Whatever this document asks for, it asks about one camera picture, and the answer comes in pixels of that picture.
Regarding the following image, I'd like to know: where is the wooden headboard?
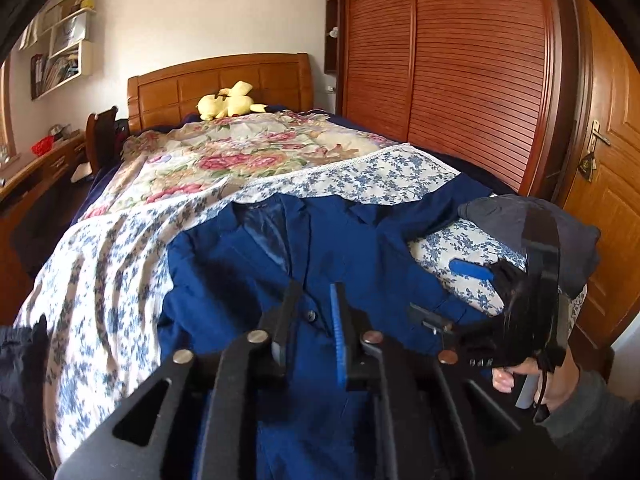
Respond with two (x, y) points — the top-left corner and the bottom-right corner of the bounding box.
(127, 53), (314, 133)

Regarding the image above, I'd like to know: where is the black garment at bedside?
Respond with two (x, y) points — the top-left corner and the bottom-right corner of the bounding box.
(1, 316), (54, 479)

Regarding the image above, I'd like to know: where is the dark wooden chair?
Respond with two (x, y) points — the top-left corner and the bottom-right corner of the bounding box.
(85, 106), (117, 174)

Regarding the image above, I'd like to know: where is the wooden louvered wardrobe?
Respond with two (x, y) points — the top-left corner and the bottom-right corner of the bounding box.
(328, 0), (578, 198)

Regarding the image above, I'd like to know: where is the grey right sleeve forearm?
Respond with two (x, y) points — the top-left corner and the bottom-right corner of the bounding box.
(539, 370), (639, 479)

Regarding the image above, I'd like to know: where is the wooden desk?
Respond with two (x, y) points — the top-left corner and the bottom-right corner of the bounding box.
(1, 130), (86, 325)

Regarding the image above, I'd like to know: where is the yellow plush toy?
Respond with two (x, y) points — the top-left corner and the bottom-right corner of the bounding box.
(196, 80), (267, 122)

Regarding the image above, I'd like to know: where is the red basket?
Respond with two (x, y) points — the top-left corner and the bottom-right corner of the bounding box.
(30, 136), (55, 157)

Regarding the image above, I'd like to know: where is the navy blue suit jacket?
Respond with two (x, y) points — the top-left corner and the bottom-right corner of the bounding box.
(157, 174), (489, 479)

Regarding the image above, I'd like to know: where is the dark grey folded garment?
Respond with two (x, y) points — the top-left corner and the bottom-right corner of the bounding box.
(458, 194), (601, 299)

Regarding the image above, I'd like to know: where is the wooden door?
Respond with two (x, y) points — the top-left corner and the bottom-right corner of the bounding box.
(560, 0), (639, 348)

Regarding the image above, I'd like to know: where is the brass door handle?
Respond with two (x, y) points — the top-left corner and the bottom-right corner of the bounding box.
(578, 119), (611, 183)

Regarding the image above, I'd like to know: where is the right hand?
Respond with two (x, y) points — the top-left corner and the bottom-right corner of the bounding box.
(491, 350), (580, 414)

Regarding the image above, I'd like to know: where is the white wall shelf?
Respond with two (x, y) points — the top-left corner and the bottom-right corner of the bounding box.
(18, 0), (96, 101)

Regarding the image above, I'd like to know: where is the pink floral quilt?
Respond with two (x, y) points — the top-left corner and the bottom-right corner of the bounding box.
(79, 110), (394, 220)

